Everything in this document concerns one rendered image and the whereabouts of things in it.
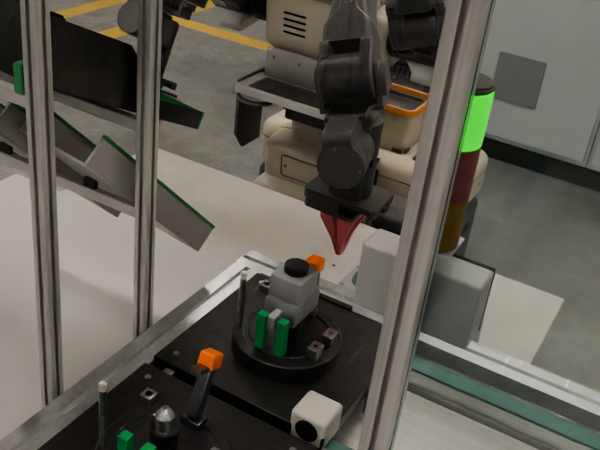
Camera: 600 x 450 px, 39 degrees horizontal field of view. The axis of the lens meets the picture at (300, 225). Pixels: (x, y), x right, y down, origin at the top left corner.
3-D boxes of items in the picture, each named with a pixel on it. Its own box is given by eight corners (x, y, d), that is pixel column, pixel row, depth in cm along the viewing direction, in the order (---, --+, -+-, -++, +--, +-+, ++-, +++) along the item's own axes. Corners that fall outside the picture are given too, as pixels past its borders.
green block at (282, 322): (278, 349, 103) (281, 317, 101) (286, 354, 103) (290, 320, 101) (272, 354, 103) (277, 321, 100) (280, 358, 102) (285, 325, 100)
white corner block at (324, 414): (306, 413, 100) (310, 387, 98) (339, 429, 98) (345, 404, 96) (286, 436, 96) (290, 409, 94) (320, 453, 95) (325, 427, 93)
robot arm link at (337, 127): (387, 54, 100) (320, 61, 103) (368, 88, 91) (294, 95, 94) (401, 146, 106) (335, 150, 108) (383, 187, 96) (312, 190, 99)
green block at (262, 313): (258, 340, 105) (262, 308, 102) (266, 345, 104) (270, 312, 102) (253, 345, 104) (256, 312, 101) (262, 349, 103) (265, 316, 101)
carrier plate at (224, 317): (255, 283, 123) (257, 270, 122) (404, 346, 113) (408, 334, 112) (153, 368, 104) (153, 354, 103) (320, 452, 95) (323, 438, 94)
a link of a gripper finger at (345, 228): (344, 270, 111) (354, 210, 106) (296, 251, 113) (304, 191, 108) (365, 247, 116) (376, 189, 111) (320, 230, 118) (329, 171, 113)
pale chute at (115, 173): (137, 217, 128) (154, 192, 129) (198, 252, 121) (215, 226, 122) (18, 129, 104) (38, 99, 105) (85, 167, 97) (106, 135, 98)
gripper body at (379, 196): (371, 225, 105) (381, 173, 101) (302, 198, 109) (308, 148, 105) (393, 204, 110) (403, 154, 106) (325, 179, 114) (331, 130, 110)
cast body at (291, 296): (288, 293, 108) (294, 246, 105) (318, 305, 107) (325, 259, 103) (254, 324, 102) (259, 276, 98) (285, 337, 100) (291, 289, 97)
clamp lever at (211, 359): (191, 410, 92) (210, 345, 90) (205, 417, 91) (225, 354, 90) (172, 418, 88) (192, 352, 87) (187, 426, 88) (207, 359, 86)
